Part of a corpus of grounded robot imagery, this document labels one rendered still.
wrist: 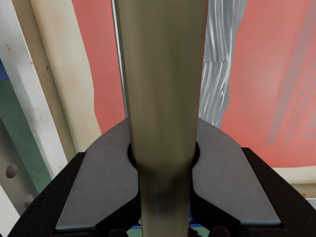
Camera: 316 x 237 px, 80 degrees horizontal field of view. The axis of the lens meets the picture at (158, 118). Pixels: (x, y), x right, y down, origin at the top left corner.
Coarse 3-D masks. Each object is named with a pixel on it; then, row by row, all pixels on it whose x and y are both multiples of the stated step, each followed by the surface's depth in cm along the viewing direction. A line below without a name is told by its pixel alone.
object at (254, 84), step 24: (96, 72) 27; (240, 72) 27; (264, 72) 27; (96, 96) 29; (120, 96) 29; (240, 96) 29; (264, 96) 29; (120, 120) 31; (240, 120) 31; (264, 120) 31; (240, 144) 34; (288, 144) 34; (312, 144) 34
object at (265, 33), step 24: (72, 0) 23; (96, 0) 23; (264, 0) 23; (288, 0) 23; (96, 24) 24; (240, 24) 24; (264, 24) 24; (288, 24) 24; (96, 48) 25; (240, 48) 26; (264, 48) 26; (288, 48) 26
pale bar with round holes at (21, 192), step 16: (0, 128) 26; (0, 144) 26; (0, 160) 26; (16, 160) 29; (0, 176) 26; (16, 176) 29; (0, 192) 27; (16, 192) 29; (32, 192) 32; (0, 208) 28; (16, 208) 29; (0, 224) 30
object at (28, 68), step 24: (0, 0) 20; (24, 0) 22; (0, 24) 21; (24, 24) 22; (0, 48) 22; (24, 48) 22; (24, 72) 23; (48, 72) 26; (24, 96) 25; (48, 96) 26; (48, 120) 27; (48, 144) 29; (72, 144) 33; (48, 168) 31; (312, 192) 37
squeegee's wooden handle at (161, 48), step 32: (128, 0) 6; (160, 0) 6; (192, 0) 6; (128, 32) 6; (160, 32) 6; (192, 32) 6; (128, 64) 7; (160, 64) 6; (192, 64) 6; (128, 96) 7; (160, 96) 7; (192, 96) 7; (160, 128) 8; (192, 128) 8; (160, 160) 9; (192, 160) 9; (160, 192) 10; (160, 224) 11
